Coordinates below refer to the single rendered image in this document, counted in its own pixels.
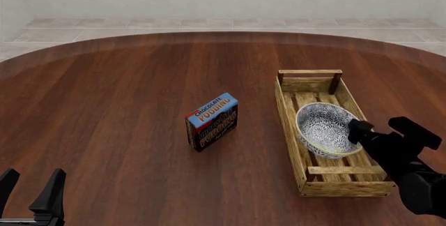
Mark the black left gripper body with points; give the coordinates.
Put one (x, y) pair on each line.
(48, 223)

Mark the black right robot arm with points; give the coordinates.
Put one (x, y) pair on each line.
(414, 181)

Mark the black white patterned bowl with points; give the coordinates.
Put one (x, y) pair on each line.
(320, 129)

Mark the wooden slat tray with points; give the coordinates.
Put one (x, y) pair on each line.
(334, 184)

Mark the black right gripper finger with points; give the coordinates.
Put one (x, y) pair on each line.
(359, 130)

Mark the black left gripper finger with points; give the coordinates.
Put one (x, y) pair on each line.
(7, 184)
(52, 197)

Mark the chocolate pudding box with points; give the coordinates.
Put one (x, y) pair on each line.
(212, 124)

